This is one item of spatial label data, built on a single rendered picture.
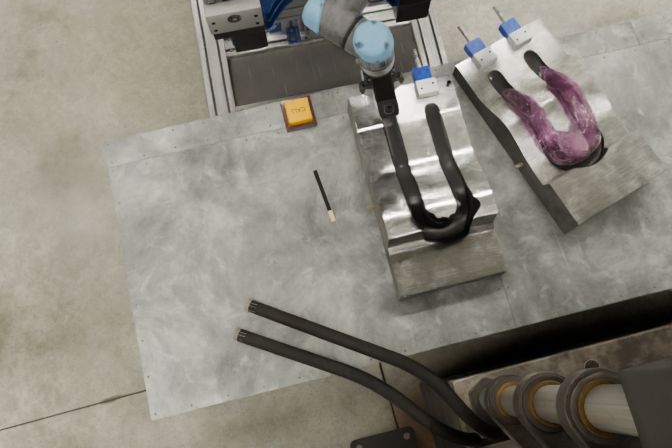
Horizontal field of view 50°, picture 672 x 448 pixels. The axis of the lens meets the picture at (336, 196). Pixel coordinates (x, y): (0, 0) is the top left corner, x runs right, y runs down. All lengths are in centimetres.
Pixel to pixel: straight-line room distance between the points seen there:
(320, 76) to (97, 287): 108
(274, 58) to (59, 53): 89
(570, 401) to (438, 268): 74
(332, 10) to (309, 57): 115
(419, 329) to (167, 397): 61
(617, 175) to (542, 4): 134
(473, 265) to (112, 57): 175
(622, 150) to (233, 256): 97
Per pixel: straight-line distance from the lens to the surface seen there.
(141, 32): 295
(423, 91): 176
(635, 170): 183
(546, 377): 128
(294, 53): 258
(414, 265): 170
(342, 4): 145
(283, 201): 178
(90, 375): 266
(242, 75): 257
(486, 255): 173
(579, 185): 177
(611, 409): 94
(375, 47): 139
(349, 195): 178
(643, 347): 189
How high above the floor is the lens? 252
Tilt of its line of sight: 75 degrees down
